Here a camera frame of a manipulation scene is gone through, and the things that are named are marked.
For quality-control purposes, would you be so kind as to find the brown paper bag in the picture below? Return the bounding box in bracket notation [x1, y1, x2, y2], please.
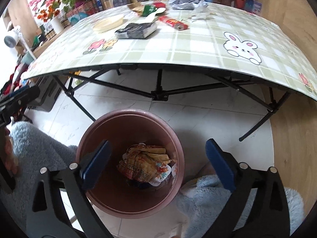
[116, 143, 171, 184]

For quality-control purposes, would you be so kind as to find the orange flowers white vase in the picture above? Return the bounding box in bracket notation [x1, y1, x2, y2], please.
[35, 5, 64, 34]

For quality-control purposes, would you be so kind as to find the green snack wrapper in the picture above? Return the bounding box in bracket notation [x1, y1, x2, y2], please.
[141, 5, 157, 17]

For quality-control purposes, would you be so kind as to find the white flower printed packet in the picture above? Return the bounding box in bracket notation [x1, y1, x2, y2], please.
[149, 162, 178, 187]

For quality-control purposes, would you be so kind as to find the red cup white rim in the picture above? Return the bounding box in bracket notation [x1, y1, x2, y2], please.
[234, 0, 246, 10]

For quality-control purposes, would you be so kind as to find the black tissue packet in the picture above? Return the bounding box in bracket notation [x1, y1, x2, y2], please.
[115, 23, 157, 39]

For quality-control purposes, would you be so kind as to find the colourful tin flower box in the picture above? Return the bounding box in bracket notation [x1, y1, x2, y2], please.
[66, 0, 99, 26]

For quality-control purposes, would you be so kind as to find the black folding table frame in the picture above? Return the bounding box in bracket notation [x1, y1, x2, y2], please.
[50, 63, 293, 142]

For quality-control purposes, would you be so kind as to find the green plaid rabbit tablecloth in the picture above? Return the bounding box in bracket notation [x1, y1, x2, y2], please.
[22, 3, 316, 98]

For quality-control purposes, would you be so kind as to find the silver foil wrapper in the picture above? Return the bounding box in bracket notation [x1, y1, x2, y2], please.
[169, 0, 208, 10]

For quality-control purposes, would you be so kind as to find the left hand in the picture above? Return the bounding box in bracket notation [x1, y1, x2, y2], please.
[1, 127, 18, 175]

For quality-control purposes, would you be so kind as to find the red lighter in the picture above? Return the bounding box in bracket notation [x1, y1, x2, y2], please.
[158, 16, 188, 31]

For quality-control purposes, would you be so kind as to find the brown plastic trash bin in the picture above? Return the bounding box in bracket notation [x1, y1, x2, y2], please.
[76, 109, 185, 219]

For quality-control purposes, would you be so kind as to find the white desk fan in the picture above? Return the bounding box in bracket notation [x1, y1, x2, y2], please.
[4, 25, 36, 60]

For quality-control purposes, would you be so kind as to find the white round lid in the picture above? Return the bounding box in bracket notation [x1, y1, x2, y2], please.
[93, 15, 124, 32]

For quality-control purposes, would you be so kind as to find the red cigarette box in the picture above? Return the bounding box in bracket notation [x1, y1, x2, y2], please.
[153, 1, 166, 8]

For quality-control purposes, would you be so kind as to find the cream plastic fork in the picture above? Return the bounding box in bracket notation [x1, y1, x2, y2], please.
[144, 8, 166, 23]

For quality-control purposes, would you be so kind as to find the small blue purple box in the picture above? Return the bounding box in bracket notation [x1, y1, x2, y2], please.
[244, 0, 262, 15]

